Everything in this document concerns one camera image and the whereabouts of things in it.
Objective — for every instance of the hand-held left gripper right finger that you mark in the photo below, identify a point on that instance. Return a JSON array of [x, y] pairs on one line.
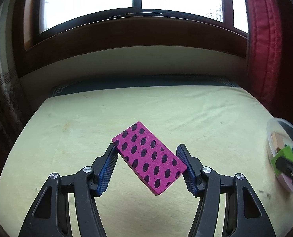
[[189, 181]]

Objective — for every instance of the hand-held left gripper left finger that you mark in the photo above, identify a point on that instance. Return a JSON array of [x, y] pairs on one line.
[[107, 172]]

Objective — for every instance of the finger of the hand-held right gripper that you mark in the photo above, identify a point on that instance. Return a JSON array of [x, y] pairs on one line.
[[286, 165]]

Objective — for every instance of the green wooden block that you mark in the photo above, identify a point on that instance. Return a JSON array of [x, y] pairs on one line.
[[288, 152]]

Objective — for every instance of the brown wooden cube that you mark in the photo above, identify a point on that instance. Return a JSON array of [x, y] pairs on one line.
[[277, 140]]

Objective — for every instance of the clear plastic container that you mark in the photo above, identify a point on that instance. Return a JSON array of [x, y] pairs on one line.
[[274, 126]]

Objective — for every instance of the yellow blanket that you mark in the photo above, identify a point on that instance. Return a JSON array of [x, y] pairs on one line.
[[74, 128]]

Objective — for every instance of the patterned brown curtain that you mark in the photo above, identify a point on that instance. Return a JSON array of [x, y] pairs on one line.
[[5, 103]]

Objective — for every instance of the red quilted curtain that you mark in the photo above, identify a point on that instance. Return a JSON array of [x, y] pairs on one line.
[[265, 42]]

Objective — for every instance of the dark wooden window frame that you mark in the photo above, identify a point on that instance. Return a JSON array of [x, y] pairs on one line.
[[111, 37]]

